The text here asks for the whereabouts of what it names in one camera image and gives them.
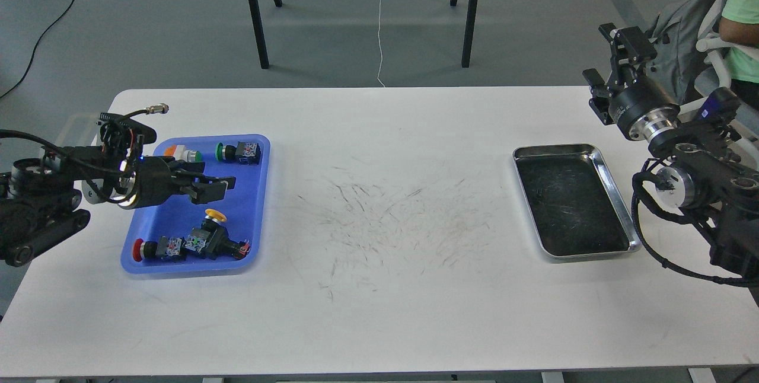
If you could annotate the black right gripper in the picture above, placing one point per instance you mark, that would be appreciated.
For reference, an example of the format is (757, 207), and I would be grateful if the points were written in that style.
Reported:
(642, 111)

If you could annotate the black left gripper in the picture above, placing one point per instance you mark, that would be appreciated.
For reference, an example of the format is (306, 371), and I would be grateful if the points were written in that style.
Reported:
(159, 177)

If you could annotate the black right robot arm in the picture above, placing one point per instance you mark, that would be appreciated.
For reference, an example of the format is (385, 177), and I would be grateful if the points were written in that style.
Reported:
(693, 177)

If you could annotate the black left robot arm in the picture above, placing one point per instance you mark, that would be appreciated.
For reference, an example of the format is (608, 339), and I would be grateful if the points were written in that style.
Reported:
(40, 204)

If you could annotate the blue plastic tray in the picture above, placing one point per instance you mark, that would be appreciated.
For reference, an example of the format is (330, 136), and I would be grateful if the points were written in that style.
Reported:
(243, 206)

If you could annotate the silver metal tray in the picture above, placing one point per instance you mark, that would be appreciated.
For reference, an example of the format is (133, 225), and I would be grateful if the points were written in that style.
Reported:
(582, 215)

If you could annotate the orange white push button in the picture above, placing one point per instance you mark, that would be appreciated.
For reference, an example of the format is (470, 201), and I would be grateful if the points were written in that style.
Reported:
(182, 153)

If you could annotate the grey backpack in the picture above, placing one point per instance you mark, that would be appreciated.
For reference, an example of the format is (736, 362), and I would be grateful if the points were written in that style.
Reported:
(679, 68)

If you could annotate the person in green shirt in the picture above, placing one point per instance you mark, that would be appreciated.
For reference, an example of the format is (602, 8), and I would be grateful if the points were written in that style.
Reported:
(739, 25)

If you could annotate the green push button switch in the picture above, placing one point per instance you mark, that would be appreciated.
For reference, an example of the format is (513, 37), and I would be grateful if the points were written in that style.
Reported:
(245, 153)

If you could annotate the yellow push button switch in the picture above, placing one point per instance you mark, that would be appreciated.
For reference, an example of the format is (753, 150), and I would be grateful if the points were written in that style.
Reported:
(213, 223)

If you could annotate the black switch with red terminals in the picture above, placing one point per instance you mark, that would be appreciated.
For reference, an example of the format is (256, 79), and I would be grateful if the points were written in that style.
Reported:
(210, 244)

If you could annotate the red push button switch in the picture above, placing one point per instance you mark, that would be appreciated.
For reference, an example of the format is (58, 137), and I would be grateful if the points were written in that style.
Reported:
(165, 249)

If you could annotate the white chair frame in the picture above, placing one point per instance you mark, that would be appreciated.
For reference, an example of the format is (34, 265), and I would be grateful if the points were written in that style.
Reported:
(720, 74)

